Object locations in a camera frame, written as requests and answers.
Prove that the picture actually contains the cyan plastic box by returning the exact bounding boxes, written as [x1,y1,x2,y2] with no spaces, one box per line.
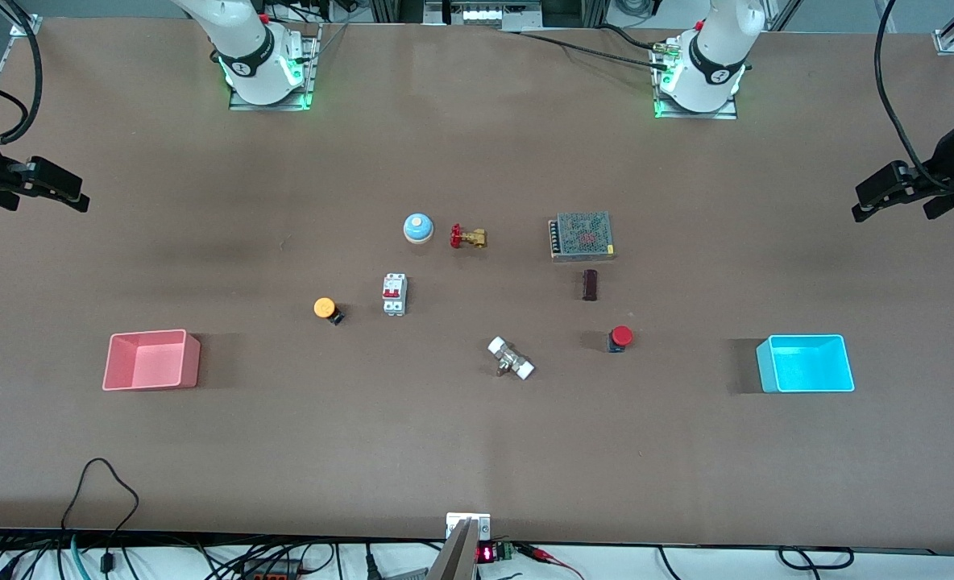
[756,333,856,394]

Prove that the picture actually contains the pink plastic box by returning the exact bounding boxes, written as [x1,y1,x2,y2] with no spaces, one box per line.
[102,329,201,392]

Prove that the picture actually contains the metal mesh power supply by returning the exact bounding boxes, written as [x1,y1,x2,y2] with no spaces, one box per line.
[548,211,616,263]

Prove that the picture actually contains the white circuit breaker red switches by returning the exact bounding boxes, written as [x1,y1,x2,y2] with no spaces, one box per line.
[381,273,408,317]

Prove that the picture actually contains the white-ended metal pipe fitting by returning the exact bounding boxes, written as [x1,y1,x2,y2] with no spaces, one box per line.
[487,336,536,381]

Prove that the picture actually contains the black power strip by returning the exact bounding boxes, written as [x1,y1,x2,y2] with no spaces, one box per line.
[238,559,302,580]

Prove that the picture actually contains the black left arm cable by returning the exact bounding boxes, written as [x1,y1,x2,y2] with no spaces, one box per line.
[873,0,954,194]

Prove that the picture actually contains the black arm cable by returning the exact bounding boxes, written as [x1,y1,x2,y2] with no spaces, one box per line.
[873,0,954,194]
[0,0,44,146]

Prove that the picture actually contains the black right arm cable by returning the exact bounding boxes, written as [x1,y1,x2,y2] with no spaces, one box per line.
[0,0,44,146]

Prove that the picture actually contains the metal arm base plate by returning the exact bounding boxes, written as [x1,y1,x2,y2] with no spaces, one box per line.
[228,26,321,112]
[652,44,740,121]

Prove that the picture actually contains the thin black looped cable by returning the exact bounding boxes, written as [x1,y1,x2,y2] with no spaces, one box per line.
[59,458,141,565]

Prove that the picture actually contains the thick black cable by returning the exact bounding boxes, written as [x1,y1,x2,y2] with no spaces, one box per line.
[509,23,678,72]

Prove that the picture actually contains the teal cable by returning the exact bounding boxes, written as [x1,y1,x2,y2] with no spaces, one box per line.
[68,533,93,580]

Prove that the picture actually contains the black coiled cable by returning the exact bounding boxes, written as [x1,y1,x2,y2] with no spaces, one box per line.
[778,546,857,572]

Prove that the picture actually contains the red clip lead wire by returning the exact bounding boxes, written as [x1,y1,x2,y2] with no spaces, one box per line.
[517,544,587,580]

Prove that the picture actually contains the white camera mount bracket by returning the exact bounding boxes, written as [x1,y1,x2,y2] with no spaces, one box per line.
[446,512,492,541]

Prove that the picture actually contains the grey camera mount bar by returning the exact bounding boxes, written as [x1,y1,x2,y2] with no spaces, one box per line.
[426,519,479,580]

